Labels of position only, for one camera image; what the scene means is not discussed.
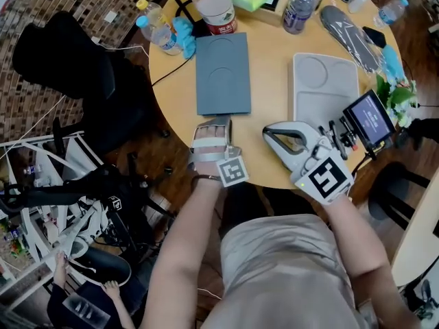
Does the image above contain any purple tinted bottle blue cap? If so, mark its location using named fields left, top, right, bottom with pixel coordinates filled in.
left=282, top=0, right=315, bottom=35

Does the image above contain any yellow cap water bottle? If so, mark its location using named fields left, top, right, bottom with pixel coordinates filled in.
left=136, top=0, right=166, bottom=27

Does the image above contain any person's beige shirt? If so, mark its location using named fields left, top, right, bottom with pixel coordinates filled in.
left=200, top=213, right=361, bottom=329

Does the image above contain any black lamp cable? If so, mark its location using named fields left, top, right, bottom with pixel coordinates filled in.
left=150, top=56, right=197, bottom=87

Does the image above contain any white wall cable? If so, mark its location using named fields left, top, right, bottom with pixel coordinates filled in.
left=0, top=44, right=145, bottom=160

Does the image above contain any black stool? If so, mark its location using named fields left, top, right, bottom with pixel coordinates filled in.
left=368, top=161, right=431, bottom=223

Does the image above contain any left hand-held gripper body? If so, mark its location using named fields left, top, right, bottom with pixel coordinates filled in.
left=187, top=146, right=250, bottom=188

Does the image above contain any person's left forearm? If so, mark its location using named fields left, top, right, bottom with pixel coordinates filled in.
left=139, top=161, right=224, bottom=329

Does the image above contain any large bottle red label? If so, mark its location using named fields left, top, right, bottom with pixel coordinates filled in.
left=187, top=0, right=239, bottom=36

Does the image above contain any blue-grey tray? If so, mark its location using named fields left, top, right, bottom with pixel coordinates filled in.
left=195, top=32, right=253, bottom=117

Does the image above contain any blue flower pot plant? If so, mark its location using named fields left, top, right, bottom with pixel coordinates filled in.
left=375, top=45, right=419, bottom=129

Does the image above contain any slim water bottle blue cap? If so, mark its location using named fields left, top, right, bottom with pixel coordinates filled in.
left=372, top=0, right=410, bottom=30

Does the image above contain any white round table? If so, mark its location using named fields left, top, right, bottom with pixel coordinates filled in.
left=390, top=173, right=439, bottom=288

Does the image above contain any black small device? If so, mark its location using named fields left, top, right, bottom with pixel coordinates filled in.
left=362, top=26, right=388, bottom=49

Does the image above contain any white idle gripper device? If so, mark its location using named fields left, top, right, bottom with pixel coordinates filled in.
left=58, top=195, right=123, bottom=264

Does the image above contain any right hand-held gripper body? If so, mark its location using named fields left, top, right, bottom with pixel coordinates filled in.
left=281, top=127, right=355, bottom=206

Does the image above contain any clear bottle blue cap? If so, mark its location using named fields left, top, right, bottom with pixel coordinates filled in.
left=135, top=14, right=183, bottom=56

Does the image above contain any grey shoe insole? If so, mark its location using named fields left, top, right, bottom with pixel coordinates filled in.
left=320, top=5, right=383, bottom=75

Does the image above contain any person's right forearm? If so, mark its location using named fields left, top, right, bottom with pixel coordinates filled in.
left=322, top=193, right=423, bottom=329

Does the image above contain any black wrist band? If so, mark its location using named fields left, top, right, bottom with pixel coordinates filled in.
left=190, top=173, right=223, bottom=186

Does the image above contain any black desk lamp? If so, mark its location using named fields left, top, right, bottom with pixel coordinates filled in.
left=136, top=0, right=213, bottom=38

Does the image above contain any light grey tray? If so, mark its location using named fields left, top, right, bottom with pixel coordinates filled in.
left=292, top=52, right=361, bottom=141

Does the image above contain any small black monitor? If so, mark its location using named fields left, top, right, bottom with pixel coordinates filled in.
left=342, top=89, right=398, bottom=153

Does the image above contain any white shell seat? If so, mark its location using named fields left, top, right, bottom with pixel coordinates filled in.
left=67, top=246, right=133, bottom=288

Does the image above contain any white metal shelf rack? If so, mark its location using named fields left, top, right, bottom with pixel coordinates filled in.
left=0, top=130, right=104, bottom=321

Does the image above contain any wooden box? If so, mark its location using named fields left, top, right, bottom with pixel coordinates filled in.
left=236, top=0, right=291, bottom=27

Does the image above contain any tall black office chair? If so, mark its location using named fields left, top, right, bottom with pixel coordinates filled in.
left=12, top=10, right=166, bottom=160

